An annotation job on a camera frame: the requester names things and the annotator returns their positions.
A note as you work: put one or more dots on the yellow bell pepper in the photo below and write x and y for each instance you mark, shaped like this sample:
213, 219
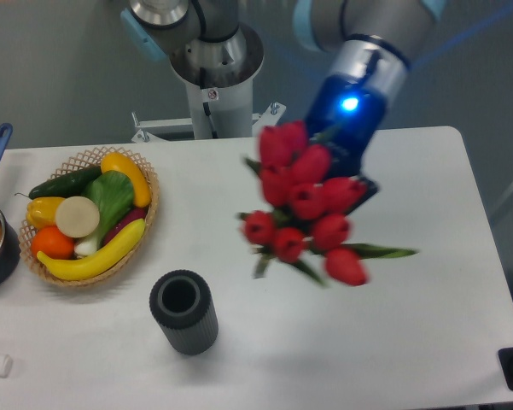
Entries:
41, 211

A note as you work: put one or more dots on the green cucumber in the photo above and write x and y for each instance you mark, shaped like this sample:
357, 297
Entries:
66, 185

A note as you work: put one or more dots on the yellow squash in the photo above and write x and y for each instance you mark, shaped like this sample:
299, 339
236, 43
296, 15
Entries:
116, 161

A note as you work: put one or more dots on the red tulip bouquet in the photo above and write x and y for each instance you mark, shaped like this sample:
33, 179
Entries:
306, 209

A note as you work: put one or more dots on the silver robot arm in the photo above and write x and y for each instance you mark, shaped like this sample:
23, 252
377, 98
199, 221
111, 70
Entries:
217, 57

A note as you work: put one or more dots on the grey ribbed vase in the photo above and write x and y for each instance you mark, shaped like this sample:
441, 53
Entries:
181, 303

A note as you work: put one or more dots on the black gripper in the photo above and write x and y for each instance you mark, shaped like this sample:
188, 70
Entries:
347, 114

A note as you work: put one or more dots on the yellow banana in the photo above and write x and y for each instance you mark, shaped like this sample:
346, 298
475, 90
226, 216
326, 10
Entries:
104, 259

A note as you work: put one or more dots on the orange fruit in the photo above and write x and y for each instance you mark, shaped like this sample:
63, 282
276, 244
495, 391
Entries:
53, 243

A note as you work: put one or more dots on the green bok choy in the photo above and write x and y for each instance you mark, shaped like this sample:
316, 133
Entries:
88, 218

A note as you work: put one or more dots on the purple eggplant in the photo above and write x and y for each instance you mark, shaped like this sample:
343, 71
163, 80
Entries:
134, 214

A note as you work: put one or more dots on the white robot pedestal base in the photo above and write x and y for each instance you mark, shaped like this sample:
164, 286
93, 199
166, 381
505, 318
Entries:
214, 113

